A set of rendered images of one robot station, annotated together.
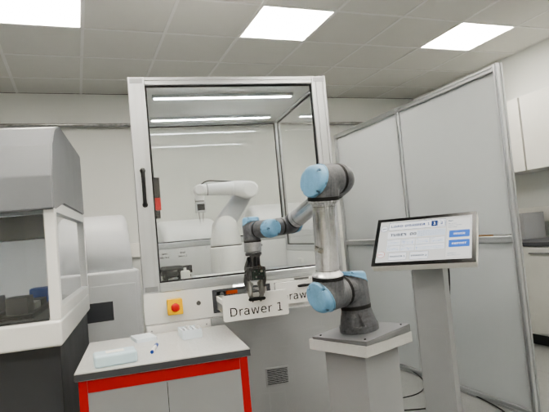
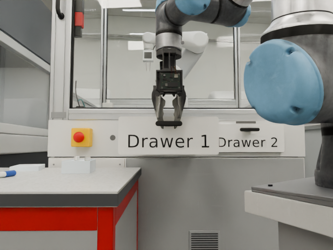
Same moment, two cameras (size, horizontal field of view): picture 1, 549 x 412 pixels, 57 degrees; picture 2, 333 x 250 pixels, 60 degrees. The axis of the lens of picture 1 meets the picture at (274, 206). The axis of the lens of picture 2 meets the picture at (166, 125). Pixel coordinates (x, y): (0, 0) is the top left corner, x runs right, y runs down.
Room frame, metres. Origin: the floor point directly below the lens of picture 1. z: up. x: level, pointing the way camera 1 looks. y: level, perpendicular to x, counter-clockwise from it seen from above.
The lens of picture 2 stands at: (1.43, -0.08, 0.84)
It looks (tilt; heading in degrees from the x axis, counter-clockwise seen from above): 4 degrees up; 14
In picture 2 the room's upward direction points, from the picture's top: straight up
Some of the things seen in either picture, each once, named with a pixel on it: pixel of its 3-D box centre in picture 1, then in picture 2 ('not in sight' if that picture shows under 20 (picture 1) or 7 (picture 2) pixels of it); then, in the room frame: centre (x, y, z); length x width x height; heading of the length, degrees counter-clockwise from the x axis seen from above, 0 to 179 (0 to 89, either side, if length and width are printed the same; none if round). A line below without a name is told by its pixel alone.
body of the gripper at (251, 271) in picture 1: (255, 266); (169, 73); (2.20, 0.11, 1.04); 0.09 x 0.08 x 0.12; 15
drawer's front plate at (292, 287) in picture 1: (302, 290); (247, 138); (2.62, -0.11, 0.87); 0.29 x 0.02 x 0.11; 105
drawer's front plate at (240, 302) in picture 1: (256, 305); (168, 135); (2.25, 0.12, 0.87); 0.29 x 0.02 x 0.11; 105
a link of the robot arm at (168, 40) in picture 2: (253, 248); (169, 45); (2.21, 0.11, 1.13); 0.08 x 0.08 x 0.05
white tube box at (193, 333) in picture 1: (189, 332); (79, 165); (2.27, 0.42, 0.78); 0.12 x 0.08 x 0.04; 20
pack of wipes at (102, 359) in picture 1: (115, 356); not in sight; (1.89, 0.63, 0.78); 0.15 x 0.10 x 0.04; 112
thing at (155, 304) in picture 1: (233, 288); (172, 140); (3.01, 0.29, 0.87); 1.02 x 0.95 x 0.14; 105
